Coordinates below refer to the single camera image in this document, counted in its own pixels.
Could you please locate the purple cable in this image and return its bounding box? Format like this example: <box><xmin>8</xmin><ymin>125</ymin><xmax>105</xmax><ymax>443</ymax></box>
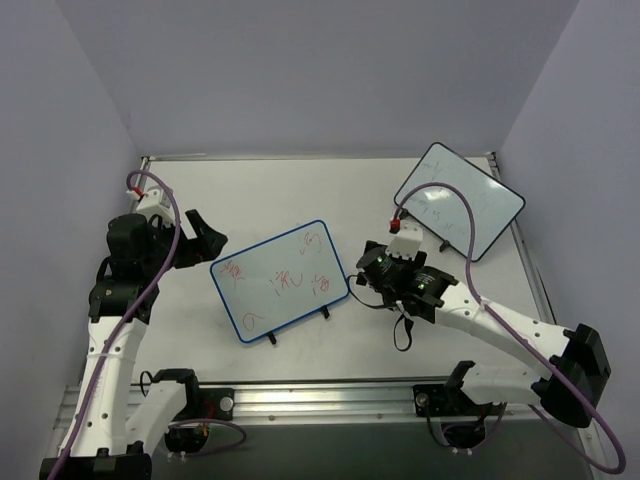
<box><xmin>44</xmin><ymin>169</ymin><xmax>247</xmax><ymax>480</ymax></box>
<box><xmin>389</xmin><ymin>182</ymin><xmax>627</xmax><ymax>475</ymax></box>

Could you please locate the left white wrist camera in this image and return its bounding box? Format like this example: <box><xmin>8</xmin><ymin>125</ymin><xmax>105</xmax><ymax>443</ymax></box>
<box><xmin>134</xmin><ymin>186</ymin><xmax>171</xmax><ymax>217</ymax></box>

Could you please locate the black framed whiteboard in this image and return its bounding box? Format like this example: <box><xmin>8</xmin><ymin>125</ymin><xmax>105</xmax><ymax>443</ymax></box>
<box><xmin>394</xmin><ymin>142</ymin><xmax>526</xmax><ymax>262</ymax></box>

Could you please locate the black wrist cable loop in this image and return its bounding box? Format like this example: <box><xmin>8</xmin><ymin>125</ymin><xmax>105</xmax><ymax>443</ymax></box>
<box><xmin>349</xmin><ymin>272</ymin><xmax>419</xmax><ymax>352</ymax></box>

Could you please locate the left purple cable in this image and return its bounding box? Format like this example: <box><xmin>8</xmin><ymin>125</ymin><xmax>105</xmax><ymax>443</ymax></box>
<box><xmin>44</xmin><ymin>169</ymin><xmax>247</xmax><ymax>480</ymax></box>

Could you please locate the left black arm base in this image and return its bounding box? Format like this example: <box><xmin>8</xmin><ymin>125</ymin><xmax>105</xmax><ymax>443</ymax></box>
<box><xmin>164</xmin><ymin>388</ymin><xmax>235</xmax><ymax>454</ymax></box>

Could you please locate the blue framed whiteboard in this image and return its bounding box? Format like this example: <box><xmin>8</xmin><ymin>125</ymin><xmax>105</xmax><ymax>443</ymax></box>
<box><xmin>210</xmin><ymin>219</ymin><xmax>349</xmax><ymax>344</ymax></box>

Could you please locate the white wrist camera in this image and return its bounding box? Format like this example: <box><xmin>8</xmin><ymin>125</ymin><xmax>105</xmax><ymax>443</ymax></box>
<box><xmin>134</xmin><ymin>186</ymin><xmax>171</xmax><ymax>217</ymax></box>
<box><xmin>385</xmin><ymin>223</ymin><xmax>423</xmax><ymax>260</ymax></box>

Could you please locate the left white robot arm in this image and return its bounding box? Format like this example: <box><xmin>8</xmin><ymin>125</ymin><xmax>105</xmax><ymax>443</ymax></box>
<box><xmin>39</xmin><ymin>209</ymin><xmax>228</xmax><ymax>479</ymax></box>

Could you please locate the aluminium mounting rail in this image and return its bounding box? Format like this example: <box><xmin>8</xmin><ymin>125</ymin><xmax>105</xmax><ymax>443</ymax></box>
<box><xmin>52</xmin><ymin>377</ymin><xmax>596</xmax><ymax>426</ymax></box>

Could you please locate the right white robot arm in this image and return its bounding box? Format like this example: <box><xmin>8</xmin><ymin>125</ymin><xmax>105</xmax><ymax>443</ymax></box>
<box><xmin>356</xmin><ymin>241</ymin><xmax>611</xmax><ymax>428</ymax></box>

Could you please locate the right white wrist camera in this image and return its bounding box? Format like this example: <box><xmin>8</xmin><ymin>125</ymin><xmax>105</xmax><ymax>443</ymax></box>
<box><xmin>385</xmin><ymin>223</ymin><xmax>423</xmax><ymax>260</ymax></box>

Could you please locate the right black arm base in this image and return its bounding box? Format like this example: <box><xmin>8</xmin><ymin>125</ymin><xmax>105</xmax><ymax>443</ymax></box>
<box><xmin>412</xmin><ymin>384</ymin><xmax>506</xmax><ymax>455</ymax></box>

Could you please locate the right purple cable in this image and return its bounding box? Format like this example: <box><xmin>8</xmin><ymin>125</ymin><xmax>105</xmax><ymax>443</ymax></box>
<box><xmin>389</xmin><ymin>182</ymin><xmax>627</xmax><ymax>475</ymax></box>

